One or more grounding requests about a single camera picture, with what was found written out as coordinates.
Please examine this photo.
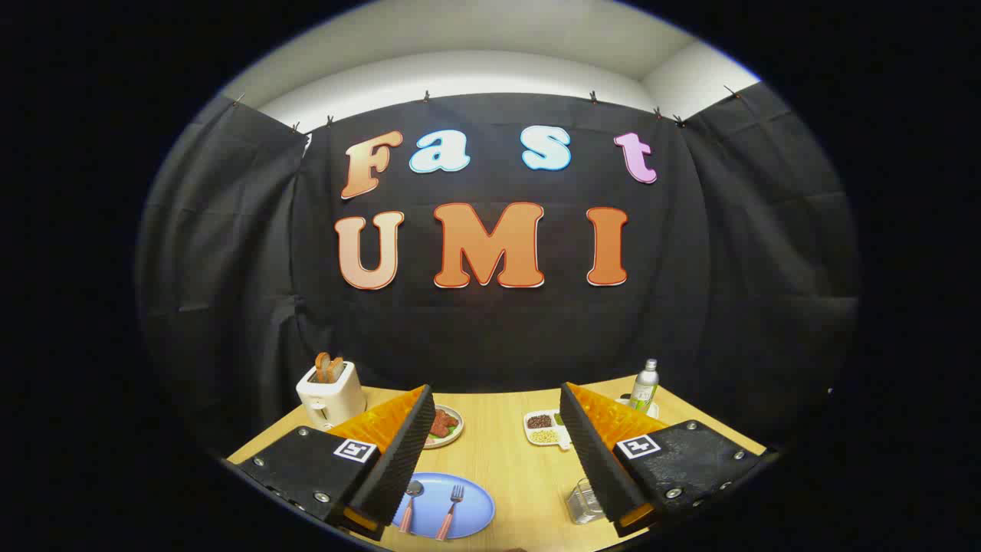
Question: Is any blue round plate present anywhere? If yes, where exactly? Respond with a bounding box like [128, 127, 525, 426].
[392, 473, 496, 540]

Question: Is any oval beige food plate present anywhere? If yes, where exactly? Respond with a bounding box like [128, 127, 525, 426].
[424, 404, 464, 449]

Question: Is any silver bottle with green label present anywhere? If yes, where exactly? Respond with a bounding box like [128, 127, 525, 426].
[628, 358, 660, 413]

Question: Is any spoon with red checked handle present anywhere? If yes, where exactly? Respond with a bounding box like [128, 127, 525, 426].
[399, 480, 425, 534]

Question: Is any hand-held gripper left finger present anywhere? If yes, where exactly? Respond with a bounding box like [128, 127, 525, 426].
[238, 385, 436, 541]

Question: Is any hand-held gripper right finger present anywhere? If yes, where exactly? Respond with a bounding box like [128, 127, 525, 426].
[559, 382, 767, 537]

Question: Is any small white square dish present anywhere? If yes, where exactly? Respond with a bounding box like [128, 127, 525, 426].
[615, 394, 660, 420]

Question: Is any fork with red checked handle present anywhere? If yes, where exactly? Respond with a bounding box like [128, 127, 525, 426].
[436, 485, 465, 542]

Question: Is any white divided tray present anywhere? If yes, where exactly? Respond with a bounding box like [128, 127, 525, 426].
[523, 410, 573, 451]

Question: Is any cream white toaster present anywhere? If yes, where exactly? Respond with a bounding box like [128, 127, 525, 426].
[296, 360, 367, 432]

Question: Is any perforated metal cutlery basket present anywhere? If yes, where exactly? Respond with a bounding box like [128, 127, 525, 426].
[566, 478, 606, 525]

